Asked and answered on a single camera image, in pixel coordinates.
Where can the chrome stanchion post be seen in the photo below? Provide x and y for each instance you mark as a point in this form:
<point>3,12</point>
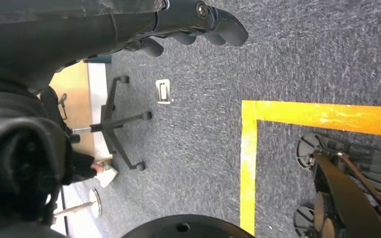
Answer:
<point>95,203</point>

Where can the yellow floor marking tape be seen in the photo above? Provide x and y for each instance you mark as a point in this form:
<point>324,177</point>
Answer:
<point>248,164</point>

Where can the light wooden desk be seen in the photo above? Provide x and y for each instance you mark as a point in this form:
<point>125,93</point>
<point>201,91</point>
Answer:
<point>77,98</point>

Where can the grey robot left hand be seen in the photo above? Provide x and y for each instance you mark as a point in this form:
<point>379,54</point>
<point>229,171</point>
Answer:
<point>62,33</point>

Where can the black round disc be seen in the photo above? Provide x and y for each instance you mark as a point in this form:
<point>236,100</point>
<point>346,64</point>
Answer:
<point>184,226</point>

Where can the floor socket with label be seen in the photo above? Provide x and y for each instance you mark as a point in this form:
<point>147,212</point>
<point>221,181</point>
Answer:
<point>163,91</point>

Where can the person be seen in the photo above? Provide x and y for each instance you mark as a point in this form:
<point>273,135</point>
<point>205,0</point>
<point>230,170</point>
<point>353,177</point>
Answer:
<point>82,164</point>

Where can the swivel chair base with casters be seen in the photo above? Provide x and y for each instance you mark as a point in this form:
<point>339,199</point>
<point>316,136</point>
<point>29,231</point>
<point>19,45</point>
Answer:
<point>111,122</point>

